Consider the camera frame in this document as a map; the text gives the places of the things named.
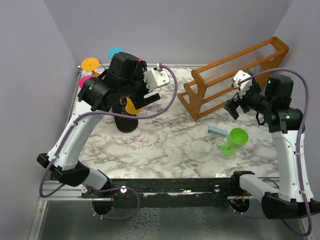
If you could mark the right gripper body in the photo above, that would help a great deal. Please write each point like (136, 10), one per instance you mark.
(255, 101)

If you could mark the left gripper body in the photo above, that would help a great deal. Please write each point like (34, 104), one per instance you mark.
(136, 88)

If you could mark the yellow wine glass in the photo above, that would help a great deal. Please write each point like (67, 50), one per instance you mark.
(90, 65)
(130, 108)

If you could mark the green wine glass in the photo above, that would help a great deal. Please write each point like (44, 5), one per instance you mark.
(236, 139)

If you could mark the metal wine glass rack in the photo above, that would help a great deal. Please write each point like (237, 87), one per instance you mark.
(126, 125)

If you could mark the blue wine glass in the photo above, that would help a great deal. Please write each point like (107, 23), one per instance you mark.
(112, 51)

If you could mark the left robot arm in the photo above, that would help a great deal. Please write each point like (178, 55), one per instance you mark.
(63, 159)

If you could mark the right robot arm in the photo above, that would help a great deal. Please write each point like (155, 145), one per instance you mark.
(294, 198)

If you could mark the light blue eraser block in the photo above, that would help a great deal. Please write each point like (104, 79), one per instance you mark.
(217, 131)

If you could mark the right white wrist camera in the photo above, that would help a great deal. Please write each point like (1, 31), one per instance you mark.
(241, 84)

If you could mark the black base frame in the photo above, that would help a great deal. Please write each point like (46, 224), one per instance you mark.
(167, 192)

